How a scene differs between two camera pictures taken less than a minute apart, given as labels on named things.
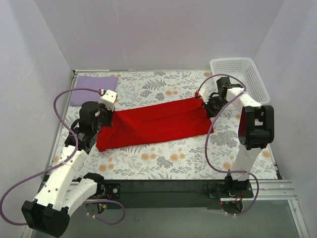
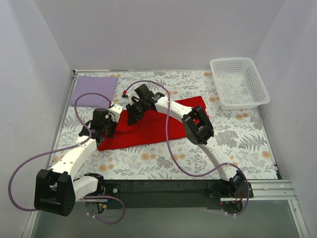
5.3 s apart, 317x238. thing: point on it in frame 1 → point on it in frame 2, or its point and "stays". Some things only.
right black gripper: x=209 y=106 → x=135 y=109
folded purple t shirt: x=107 y=83 stays
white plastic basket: x=241 y=71 stays
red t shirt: x=155 y=122 stays
